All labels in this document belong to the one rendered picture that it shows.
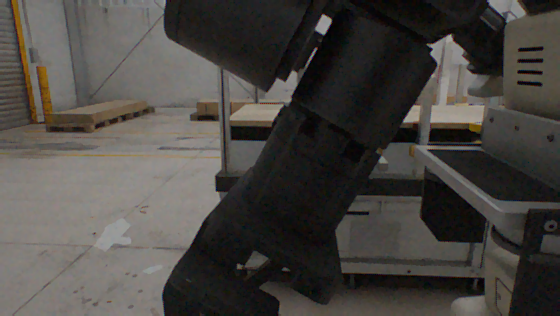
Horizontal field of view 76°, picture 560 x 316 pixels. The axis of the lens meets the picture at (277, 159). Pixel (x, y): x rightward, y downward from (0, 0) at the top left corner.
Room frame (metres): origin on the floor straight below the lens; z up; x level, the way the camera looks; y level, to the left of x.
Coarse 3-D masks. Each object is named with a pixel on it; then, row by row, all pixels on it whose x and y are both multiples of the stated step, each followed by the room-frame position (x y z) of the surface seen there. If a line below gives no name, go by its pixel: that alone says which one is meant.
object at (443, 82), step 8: (448, 40) 2.36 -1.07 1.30; (448, 48) 2.36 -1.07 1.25; (448, 56) 2.36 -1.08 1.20; (440, 64) 2.40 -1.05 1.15; (448, 64) 2.36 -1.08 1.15; (440, 72) 2.39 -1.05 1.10; (448, 72) 2.36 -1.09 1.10; (440, 80) 2.37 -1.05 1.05; (448, 80) 2.36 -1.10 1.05; (440, 88) 2.36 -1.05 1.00; (440, 96) 2.36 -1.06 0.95; (440, 104) 2.36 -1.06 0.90
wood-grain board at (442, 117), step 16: (240, 112) 1.97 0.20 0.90; (256, 112) 1.97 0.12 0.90; (272, 112) 1.97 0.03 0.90; (416, 112) 1.97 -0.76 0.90; (432, 112) 1.97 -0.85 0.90; (448, 112) 1.97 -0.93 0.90; (464, 112) 1.97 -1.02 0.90; (480, 112) 1.97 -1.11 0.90; (432, 128) 1.63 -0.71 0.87; (448, 128) 1.62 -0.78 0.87; (464, 128) 1.62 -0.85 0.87
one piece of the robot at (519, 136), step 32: (512, 128) 0.43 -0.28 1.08; (544, 128) 0.37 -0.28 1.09; (448, 160) 0.44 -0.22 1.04; (480, 160) 0.44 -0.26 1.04; (512, 160) 0.42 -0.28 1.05; (544, 160) 0.36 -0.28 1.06; (448, 192) 0.52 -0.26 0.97; (480, 192) 0.32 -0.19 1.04; (512, 192) 0.32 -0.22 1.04; (544, 192) 0.32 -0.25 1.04; (448, 224) 0.52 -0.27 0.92; (480, 224) 0.51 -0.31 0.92; (512, 224) 0.27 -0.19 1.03; (544, 224) 0.26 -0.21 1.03; (544, 256) 0.26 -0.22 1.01; (544, 288) 0.26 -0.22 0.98
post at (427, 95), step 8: (432, 80) 1.43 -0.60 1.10; (424, 88) 1.43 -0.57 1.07; (432, 88) 1.43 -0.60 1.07; (424, 96) 1.43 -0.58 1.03; (432, 96) 1.43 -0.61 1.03; (424, 104) 1.43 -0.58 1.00; (432, 104) 1.43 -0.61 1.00; (424, 112) 1.43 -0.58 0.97; (424, 120) 1.43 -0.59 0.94; (424, 128) 1.43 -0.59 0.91; (424, 136) 1.43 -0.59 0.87; (416, 144) 1.46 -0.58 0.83; (424, 144) 1.43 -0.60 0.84; (416, 160) 1.44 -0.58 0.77; (416, 168) 1.43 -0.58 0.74
